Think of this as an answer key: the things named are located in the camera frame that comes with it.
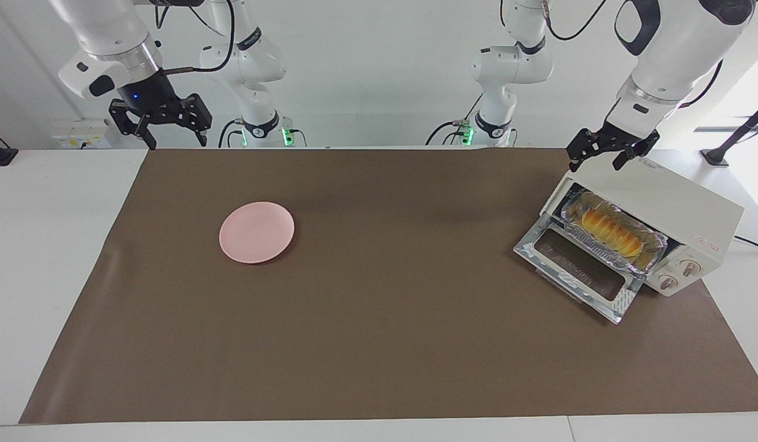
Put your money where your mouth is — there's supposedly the black base cable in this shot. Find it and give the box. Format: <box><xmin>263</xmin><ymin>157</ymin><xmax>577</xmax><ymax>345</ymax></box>
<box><xmin>218</xmin><ymin>118</ymin><xmax>244</xmax><ymax>148</ymax></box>
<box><xmin>425</xmin><ymin>92</ymin><xmax>485</xmax><ymax>146</ymax></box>

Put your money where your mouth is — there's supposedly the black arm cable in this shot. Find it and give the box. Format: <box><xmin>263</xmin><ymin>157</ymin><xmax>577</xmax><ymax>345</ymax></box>
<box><xmin>541</xmin><ymin>0</ymin><xmax>609</xmax><ymax>42</ymax></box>
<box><xmin>153</xmin><ymin>0</ymin><xmax>237</xmax><ymax>76</ymax></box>

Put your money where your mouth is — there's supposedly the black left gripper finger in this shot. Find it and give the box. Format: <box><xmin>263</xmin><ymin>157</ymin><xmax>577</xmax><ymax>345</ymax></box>
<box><xmin>612</xmin><ymin>147</ymin><xmax>646</xmax><ymax>171</ymax></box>
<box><xmin>567</xmin><ymin>130</ymin><xmax>600</xmax><ymax>173</ymax></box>

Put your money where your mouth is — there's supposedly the golden bread loaf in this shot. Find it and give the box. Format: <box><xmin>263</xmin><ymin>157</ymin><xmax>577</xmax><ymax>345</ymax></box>
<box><xmin>581</xmin><ymin>207</ymin><xmax>644</xmax><ymax>258</ymax></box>

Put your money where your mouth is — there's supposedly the brown table mat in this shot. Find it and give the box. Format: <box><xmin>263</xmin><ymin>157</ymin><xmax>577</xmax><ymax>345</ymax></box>
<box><xmin>20</xmin><ymin>147</ymin><xmax>758</xmax><ymax>424</ymax></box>

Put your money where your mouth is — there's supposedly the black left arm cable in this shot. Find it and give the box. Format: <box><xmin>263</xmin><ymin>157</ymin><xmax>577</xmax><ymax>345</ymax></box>
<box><xmin>541</xmin><ymin>0</ymin><xmax>609</xmax><ymax>42</ymax></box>

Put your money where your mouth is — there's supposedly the white wall socket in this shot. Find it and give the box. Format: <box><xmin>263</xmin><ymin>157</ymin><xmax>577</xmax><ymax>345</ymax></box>
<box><xmin>50</xmin><ymin>118</ymin><xmax>114</xmax><ymax>150</ymax></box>

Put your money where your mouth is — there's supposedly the aluminium foil tray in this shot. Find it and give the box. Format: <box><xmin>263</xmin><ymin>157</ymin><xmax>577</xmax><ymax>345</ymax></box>
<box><xmin>561</xmin><ymin>189</ymin><xmax>668</xmax><ymax>274</ymax></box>

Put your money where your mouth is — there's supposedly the glass oven door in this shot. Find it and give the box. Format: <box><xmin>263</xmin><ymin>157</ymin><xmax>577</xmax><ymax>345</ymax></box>
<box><xmin>514</xmin><ymin>215</ymin><xmax>646</xmax><ymax>325</ymax></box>

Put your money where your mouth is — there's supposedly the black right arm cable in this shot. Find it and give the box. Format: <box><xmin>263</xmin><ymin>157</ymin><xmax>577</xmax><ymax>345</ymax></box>
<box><xmin>153</xmin><ymin>0</ymin><xmax>237</xmax><ymax>76</ymax></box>

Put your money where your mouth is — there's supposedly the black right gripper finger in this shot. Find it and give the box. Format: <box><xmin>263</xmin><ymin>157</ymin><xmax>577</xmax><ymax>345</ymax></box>
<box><xmin>184</xmin><ymin>94</ymin><xmax>212</xmax><ymax>147</ymax></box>
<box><xmin>109</xmin><ymin>101</ymin><xmax>157</xmax><ymax>150</ymax></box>

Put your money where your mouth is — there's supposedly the black right base cable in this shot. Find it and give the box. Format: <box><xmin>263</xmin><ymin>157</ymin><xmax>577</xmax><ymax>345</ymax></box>
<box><xmin>218</xmin><ymin>118</ymin><xmax>244</xmax><ymax>148</ymax></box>

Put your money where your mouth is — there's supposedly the pink round plate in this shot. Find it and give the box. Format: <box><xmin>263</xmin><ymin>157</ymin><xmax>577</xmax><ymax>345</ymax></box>
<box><xmin>219</xmin><ymin>201</ymin><xmax>295</xmax><ymax>265</ymax></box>

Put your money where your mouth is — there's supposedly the black left base cable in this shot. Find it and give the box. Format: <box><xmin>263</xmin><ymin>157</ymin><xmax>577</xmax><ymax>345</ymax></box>
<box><xmin>425</xmin><ymin>92</ymin><xmax>485</xmax><ymax>146</ymax></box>

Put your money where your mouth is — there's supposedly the cream toaster oven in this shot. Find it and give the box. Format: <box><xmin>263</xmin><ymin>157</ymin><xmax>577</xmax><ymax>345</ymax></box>
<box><xmin>540</xmin><ymin>157</ymin><xmax>745</xmax><ymax>298</ymax></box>

